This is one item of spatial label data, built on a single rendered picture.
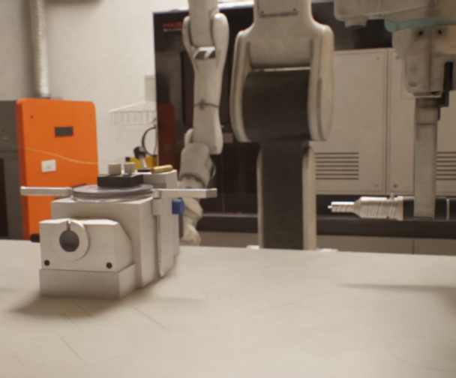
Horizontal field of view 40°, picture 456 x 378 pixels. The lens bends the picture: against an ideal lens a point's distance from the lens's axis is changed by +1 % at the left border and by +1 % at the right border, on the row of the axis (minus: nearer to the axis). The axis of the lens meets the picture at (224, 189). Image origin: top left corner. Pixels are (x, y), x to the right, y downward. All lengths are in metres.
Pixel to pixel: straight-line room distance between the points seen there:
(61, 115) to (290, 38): 0.85
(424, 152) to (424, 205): 0.06
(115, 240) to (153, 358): 0.17
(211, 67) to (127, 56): 1.99
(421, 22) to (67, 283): 0.44
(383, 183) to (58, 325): 1.65
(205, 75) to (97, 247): 1.01
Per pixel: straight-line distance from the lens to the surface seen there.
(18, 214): 1.84
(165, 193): 0.68
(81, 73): 3.68
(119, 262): 0.63
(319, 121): 1.30
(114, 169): 0.73
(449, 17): 0.68
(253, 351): 0.49
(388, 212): 0.70
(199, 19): 1.58
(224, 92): 2.19
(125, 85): 3.56
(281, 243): 1.42
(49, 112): 1.90
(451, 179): 2.12
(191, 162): 1.49
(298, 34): 1.37
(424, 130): 0.66
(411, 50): 0.66
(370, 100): 2.10
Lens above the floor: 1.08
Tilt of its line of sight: 7 degrees down
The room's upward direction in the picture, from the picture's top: 1 degrees counter-clockwise
